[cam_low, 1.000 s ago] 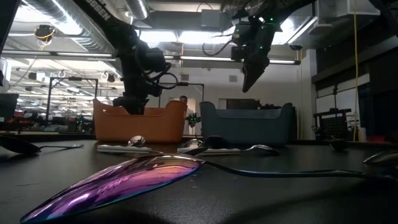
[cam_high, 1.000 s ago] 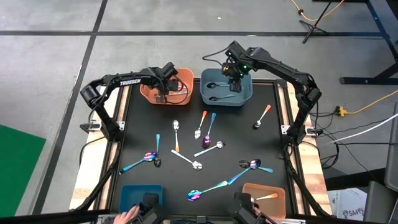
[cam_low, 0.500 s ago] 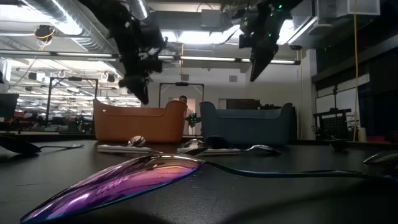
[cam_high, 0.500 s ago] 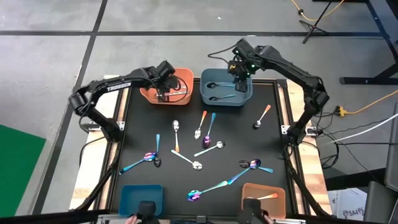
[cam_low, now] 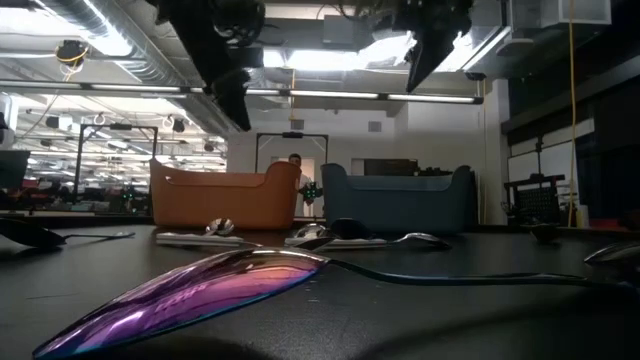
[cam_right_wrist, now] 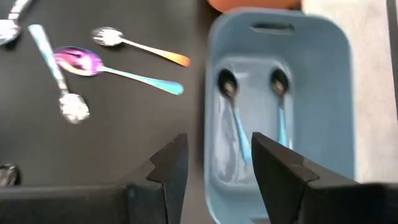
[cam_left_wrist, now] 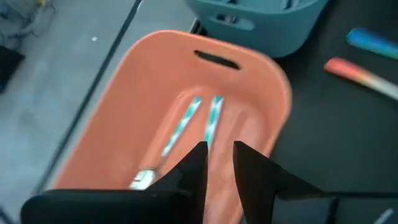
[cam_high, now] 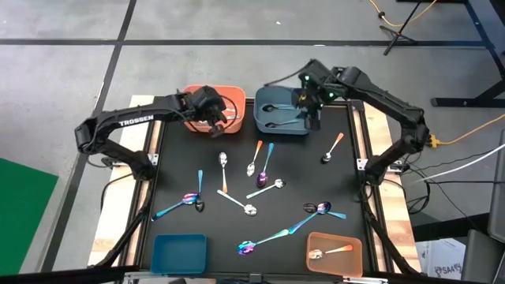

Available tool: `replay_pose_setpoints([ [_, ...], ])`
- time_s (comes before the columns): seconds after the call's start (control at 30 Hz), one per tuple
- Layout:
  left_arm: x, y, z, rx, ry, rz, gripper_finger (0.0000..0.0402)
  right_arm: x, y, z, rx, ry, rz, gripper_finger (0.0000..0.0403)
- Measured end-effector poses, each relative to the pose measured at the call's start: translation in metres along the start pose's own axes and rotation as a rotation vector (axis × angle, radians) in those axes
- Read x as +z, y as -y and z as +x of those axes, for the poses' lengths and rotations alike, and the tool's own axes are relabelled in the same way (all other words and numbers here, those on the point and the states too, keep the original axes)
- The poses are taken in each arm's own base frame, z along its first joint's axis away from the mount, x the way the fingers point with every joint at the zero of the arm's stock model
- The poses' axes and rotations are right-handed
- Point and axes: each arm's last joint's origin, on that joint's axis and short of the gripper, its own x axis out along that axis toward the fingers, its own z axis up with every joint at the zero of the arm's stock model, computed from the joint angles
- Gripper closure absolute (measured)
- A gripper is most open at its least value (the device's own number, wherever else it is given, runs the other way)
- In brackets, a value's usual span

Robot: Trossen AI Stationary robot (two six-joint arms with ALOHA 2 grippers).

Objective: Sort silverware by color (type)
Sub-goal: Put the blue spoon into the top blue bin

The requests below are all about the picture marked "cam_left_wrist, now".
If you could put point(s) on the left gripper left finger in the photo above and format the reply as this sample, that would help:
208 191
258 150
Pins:
93 208

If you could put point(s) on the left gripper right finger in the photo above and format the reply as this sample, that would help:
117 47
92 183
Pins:
264 186

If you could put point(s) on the iridescent rainbow spoon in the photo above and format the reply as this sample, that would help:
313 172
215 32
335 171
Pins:
373 43

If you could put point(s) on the large orange plastic bin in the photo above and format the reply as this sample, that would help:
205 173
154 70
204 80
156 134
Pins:
155 77

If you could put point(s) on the large grey-blue plastic bin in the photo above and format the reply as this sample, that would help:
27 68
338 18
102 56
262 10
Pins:
280 40

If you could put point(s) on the black box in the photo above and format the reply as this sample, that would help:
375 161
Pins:
9 68

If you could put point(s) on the black aluminium table frame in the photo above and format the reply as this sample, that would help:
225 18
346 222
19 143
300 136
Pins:
197 29

